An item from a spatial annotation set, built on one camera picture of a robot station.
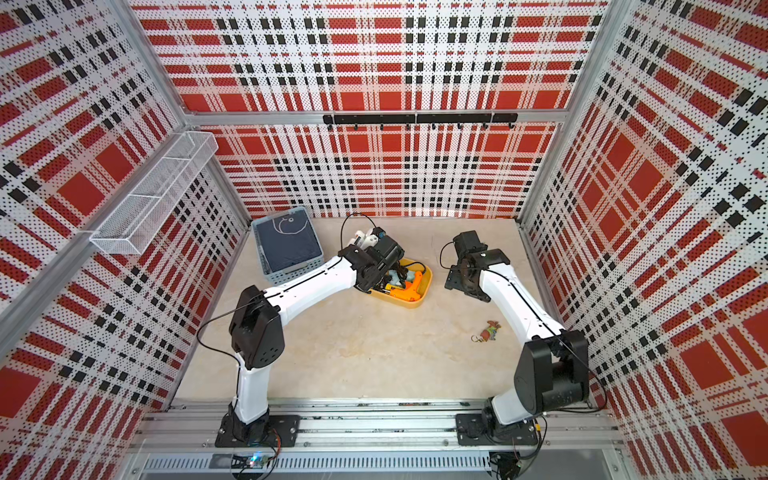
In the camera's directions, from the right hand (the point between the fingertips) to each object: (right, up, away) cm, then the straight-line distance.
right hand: (470, 285), depth 85 cm
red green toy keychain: (+7, -15, +5) cm, 17 cm away
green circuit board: (-54, -40, -16) cm, 69 cm away
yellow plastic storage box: (-26, -2, +9) cm, 27 cm away
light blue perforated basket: (-60, +1, +14) cm, 62 cm away
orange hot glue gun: (-17, -3, +11) cm, 20 cm away
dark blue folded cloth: (-60, +14, +21) cm, 65 cm away
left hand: (-35, +9, +2) cm, 36 cm away
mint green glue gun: (-21, 0, +13) cm, 25 cm away
